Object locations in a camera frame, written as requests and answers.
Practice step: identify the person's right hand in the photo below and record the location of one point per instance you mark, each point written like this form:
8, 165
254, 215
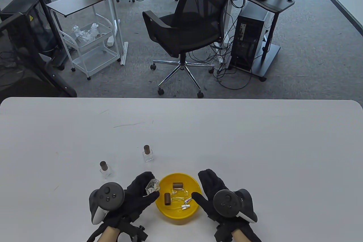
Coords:
210, 182

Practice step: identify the person's left hand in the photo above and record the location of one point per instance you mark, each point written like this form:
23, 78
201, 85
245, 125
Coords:
136, 199

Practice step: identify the clear glass perfume bottle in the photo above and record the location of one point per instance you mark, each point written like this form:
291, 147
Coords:
106, 172
153, 186
148, 157
178, 195

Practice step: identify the brown perfume bottle cap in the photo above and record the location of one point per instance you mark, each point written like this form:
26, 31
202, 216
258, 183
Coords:
147, 149
167, 198
103, 165
177, 185

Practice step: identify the person's left forearm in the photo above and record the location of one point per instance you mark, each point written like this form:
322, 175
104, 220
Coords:
109, 235

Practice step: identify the person's right forearm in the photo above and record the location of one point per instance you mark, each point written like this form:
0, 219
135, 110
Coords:
239, 237

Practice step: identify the black and white tracking controller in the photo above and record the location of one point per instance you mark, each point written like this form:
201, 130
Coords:
227, 202
110, 196

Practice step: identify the yellow bowl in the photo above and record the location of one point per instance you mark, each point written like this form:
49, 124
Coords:
167, 210

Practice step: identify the white metal utility cart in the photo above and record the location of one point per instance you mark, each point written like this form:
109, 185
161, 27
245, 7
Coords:
96, 60

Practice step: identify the black computer tower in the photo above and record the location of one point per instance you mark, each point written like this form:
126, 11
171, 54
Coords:
249, 37

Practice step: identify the crumpled clear plastic wrap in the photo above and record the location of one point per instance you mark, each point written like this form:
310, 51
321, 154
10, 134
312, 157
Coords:
85, 33

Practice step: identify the black mesh office chair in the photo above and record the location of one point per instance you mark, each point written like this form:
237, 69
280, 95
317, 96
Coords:
198, 0

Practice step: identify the black mobile computer stand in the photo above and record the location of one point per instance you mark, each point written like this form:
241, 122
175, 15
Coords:
279, 5

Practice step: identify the black equipment cabinet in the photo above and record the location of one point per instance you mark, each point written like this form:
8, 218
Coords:
34, 26

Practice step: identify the dark wooden cart top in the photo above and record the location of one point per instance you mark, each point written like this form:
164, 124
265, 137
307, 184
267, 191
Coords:
76, 2

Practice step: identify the black stand pole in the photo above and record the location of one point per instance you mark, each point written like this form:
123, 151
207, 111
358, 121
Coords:
42, 0

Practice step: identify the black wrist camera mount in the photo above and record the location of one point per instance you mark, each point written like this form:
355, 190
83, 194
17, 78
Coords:
133, 230
222, 233

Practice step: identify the white metal frame desk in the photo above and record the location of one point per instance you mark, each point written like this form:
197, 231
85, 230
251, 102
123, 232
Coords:
114, 12

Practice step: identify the large black equipment frame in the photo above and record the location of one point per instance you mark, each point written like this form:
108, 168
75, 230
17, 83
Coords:
17, 49

